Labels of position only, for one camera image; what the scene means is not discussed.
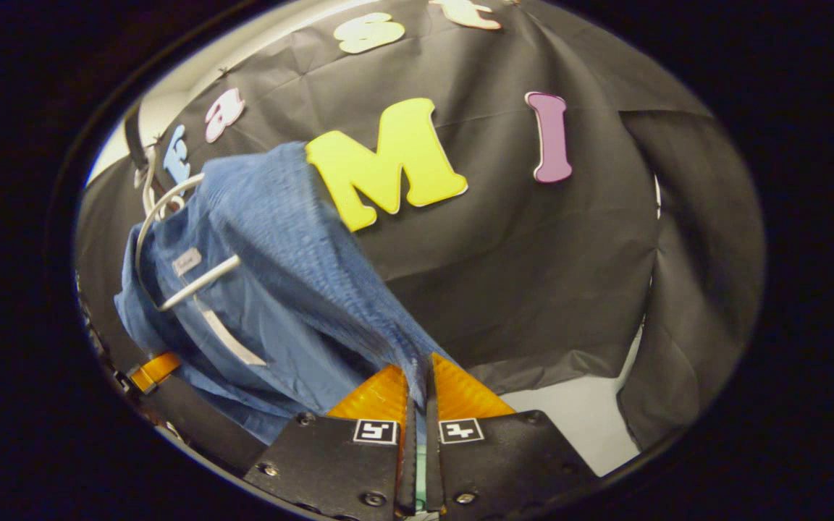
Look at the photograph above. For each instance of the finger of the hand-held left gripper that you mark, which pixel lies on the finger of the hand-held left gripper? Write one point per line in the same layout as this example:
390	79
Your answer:
200	427

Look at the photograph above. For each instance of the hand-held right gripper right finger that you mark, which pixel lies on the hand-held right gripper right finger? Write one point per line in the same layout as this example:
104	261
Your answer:
511	463

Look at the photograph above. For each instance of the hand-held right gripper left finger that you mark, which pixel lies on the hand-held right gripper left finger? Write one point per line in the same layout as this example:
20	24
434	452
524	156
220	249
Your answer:
330	463

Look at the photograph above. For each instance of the white clothes hanger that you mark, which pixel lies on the white clothes hanger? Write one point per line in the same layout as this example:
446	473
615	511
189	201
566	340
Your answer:
192	286

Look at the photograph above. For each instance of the blue jacket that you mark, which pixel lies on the blue jacket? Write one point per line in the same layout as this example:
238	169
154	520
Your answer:
279	289

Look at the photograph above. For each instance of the black backdrop cloth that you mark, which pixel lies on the black backdrop cloth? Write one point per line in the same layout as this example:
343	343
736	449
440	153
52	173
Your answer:
533	275

